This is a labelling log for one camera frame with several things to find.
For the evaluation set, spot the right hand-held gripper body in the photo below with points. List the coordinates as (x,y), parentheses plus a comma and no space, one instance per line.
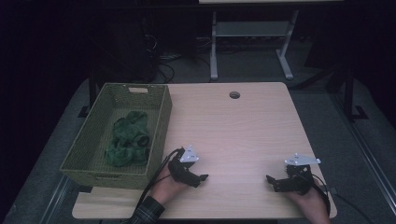
(300,180)

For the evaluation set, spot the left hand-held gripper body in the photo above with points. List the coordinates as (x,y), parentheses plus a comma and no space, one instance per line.
(179,169)

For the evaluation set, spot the green fuzzy garment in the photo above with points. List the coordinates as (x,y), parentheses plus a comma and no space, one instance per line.
(127,140)

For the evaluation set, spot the green woven basket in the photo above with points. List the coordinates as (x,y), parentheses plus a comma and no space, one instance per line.
(90,146)

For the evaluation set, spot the person's left hand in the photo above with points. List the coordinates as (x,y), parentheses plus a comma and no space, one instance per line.
(165,189)

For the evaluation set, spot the person's right hand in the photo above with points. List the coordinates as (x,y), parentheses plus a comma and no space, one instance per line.
(314,205)

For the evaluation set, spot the grey tape strip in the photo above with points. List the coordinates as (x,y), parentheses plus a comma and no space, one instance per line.
(333,190)

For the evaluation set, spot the black metal stand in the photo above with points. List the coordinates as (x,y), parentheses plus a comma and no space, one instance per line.
(92,93)
(349,93)

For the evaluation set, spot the white metal stand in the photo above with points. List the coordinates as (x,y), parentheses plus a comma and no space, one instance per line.
(252,28)

